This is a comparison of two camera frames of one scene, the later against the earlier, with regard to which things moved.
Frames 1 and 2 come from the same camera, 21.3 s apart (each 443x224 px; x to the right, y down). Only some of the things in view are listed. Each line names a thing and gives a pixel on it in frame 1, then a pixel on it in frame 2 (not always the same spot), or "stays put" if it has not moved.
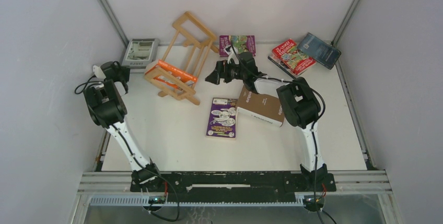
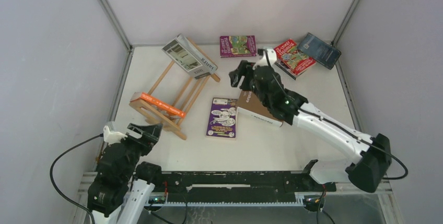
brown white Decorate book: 266,108 stays put
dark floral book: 282,66 stays put
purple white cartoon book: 222,118 stays put
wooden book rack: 188,45 -> 172,98
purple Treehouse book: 242,43 stays put
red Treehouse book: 296,60 stays put
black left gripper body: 123,73 -> 137,146
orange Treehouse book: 181,74 -> 170,110
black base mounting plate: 223,187 stays put
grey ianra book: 140,52 -> 189,57
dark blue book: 322,52 stays put
